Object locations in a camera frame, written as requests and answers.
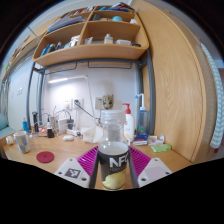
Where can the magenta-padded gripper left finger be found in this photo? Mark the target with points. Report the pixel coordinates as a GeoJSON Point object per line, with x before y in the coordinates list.
{"type": "Point", "coordinates": [71, 172]}

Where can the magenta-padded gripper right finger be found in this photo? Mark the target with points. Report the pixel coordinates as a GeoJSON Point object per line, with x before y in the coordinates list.
{"type": "Point", "coordinates": [151, 172]}

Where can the clear bottle with black label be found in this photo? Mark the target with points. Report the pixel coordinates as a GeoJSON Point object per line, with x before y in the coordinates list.
{"type": "Point", "coordinates": [113, 156]}

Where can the small green packet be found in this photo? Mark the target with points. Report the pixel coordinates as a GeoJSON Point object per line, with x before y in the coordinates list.
{"type": "Point", "coordinates": [161, 148]}

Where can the flat round red coaster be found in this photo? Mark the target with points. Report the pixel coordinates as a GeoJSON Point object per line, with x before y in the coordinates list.
{"type": "Point", "coordinates": [45, 157]}

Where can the small white oval gadget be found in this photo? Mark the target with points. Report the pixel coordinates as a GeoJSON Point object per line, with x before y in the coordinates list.
{"type": "Point", "coordinates": [68, 137]}

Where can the crumpled white paper bag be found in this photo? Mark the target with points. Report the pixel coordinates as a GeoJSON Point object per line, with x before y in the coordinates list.
{"type": "Point", "coordinates": [91, 134]}

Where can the white pump bottle red top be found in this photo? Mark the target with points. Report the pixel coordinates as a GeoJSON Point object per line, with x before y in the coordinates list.
{"type": "Point", "coordinates": [129, 126]}

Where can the clear spray bottle blue liquid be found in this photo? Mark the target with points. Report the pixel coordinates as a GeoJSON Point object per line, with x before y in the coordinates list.
{"type": "Point", "coordinates": [142, 120]}

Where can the white cup with blue patches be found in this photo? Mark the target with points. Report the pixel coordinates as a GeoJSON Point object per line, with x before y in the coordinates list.
{"type": "Point", "coordinates": [22, 142]}

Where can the tall black bottle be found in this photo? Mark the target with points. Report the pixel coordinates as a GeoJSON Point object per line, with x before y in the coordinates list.
{"type": "Point", "coordinates": [35, 123]}

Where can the blue and white tube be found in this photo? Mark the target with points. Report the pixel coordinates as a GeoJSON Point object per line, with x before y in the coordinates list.
{"type": "Point", "coordinates": [25, 126]}

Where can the wrapped round pastry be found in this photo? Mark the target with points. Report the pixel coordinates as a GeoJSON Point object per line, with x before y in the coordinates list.
{"type": "Point", "coordinates": [9, 140]}

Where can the white desk lamp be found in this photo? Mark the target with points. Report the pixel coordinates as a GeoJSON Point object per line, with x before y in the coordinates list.
{"type": "Point", "coordinates": [90, 96]}

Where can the small tree creature figurine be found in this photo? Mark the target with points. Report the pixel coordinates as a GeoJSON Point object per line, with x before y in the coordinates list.
{"type": "Point", "coordinates": [107, 101]}

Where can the teal pillow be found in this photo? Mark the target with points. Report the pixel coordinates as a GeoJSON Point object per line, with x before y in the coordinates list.
{"type": "Point", "coordinates": [2, 121]}

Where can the teal white hanging cloth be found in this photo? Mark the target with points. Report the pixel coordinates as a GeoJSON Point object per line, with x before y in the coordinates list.
{"type": "Point", "coordinates": [216, 100]}

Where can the wooden shelf unit with items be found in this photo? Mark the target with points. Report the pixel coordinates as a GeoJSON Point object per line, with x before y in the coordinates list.
{"type": "Point", "coordinates": [93, 50]}

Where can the grey metal shelf frame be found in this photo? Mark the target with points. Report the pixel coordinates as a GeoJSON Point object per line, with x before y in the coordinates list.
{"type": "Point", "coordinates": [151, 96]}

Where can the wooden loft bed rail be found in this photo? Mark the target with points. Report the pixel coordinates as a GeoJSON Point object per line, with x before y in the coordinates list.
{"type": "Point", "coordinates": [20, 50]}

